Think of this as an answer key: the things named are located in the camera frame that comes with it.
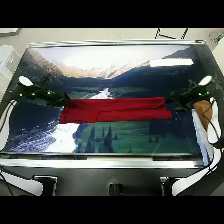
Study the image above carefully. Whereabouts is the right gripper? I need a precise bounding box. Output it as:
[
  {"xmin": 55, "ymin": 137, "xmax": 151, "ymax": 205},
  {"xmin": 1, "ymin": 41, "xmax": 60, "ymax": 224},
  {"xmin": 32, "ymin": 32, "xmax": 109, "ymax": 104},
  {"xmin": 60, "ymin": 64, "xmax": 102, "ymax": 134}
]
[{"xmin": 169, "ymin": 89, "xmax": 192, "ymax": 110}]

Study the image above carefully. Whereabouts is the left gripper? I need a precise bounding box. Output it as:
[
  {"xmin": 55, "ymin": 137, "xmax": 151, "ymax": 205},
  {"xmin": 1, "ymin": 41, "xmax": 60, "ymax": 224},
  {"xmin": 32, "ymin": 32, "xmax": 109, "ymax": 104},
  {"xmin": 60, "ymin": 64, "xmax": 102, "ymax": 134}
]
[{"xmin": 45, "ymin": 91, "xmax": 67, "ymax": 108}]

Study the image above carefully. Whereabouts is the red garment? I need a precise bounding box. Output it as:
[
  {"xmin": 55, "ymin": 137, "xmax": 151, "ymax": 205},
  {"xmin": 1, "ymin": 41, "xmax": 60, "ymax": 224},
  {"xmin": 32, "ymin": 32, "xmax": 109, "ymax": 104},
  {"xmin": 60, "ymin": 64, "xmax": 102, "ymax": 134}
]
[{"xmin": 58, "ymin": 96, "xmax": 174, "ymax": 125}]

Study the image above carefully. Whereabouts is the brown garment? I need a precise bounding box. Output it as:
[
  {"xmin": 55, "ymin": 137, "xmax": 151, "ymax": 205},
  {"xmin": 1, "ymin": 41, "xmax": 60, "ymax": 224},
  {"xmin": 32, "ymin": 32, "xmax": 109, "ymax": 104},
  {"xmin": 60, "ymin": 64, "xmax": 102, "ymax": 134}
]
[{"xmin": 192, "ymin": 99, "xmax": 214, "ymax": 132}]

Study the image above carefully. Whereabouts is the black cable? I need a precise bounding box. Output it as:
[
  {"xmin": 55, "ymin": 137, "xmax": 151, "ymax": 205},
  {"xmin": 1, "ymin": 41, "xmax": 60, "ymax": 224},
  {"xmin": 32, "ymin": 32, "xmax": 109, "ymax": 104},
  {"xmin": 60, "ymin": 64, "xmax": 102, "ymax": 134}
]
[{"xmin": 209, "ymin": 98, "xmax": 224, "ymax": 148}]

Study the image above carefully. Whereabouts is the silver frame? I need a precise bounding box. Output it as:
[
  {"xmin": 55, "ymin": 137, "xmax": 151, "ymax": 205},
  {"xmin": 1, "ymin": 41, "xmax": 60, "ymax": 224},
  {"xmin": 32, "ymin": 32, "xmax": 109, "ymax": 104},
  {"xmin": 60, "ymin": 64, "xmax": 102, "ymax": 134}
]
[{"xmin": 0, "ymin": 151, "xmax": 224, "ymax": 197}]

